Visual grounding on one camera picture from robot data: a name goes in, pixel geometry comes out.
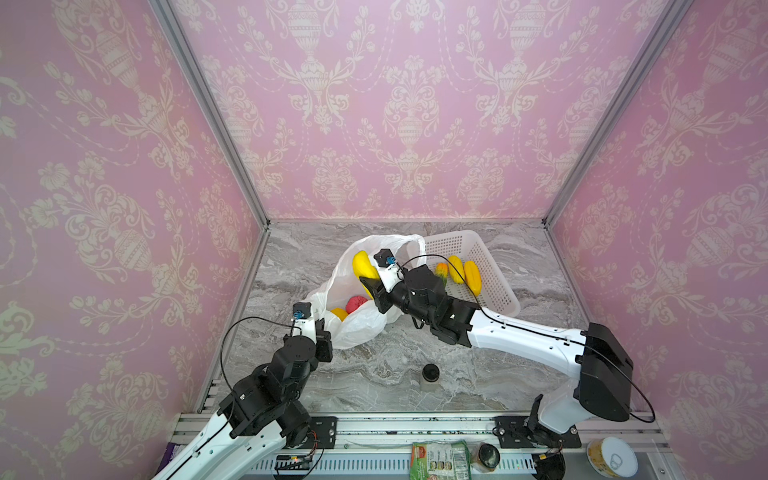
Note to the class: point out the red toy apple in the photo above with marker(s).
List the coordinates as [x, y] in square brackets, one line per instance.
[355, 303]

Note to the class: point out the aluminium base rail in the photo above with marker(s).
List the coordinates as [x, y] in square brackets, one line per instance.
[378, 446]

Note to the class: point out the yellow tin can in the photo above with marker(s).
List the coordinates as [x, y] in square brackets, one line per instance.
[612, 458]

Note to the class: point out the small black cylinder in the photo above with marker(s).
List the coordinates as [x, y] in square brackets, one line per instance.
[430, 374]

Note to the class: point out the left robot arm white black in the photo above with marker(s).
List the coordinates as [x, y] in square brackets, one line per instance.
[261, 415]

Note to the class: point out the yellow ridged toy fruit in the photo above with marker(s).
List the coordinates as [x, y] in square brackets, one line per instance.
[473, 278]

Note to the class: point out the white plastic bag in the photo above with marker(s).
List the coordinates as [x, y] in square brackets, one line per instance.
[366, 322]

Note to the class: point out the white perforated plastic basket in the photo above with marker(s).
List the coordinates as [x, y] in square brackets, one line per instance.
[495, 292]

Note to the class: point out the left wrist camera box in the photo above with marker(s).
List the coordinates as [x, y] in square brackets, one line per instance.
[303, 318]

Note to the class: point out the orange green toy mango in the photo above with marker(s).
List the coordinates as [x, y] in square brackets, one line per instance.
[442, 272]

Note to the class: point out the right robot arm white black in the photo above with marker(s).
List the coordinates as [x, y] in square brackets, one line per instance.
[598, 369]

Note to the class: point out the silver corner post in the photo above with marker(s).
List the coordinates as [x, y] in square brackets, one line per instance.
[194, 74]
[660, 34]

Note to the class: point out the dark lidded jar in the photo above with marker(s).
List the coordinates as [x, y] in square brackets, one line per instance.
[485, 458]

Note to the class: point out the silver left corner post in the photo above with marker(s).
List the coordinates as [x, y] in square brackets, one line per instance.
[194, 74]

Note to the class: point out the green snack packet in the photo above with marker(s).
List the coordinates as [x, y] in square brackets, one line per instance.
[440, 461]

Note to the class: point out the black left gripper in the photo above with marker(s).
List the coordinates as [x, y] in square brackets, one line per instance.
[325, 343]

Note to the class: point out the silver right corner post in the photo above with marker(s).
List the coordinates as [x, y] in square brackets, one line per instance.
[660, 34]

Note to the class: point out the long yellow toy fruit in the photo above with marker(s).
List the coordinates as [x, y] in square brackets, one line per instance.
[364, 271]

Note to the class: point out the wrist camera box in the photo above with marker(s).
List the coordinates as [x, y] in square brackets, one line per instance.
[303, 318]
[387, 267]

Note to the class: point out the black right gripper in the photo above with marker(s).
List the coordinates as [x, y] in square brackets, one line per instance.
[377, 294]

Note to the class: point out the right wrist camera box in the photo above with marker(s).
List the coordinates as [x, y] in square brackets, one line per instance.
[387, 267]

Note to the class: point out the yellow toy corn fruit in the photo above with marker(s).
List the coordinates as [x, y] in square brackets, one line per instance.
[456, 270]

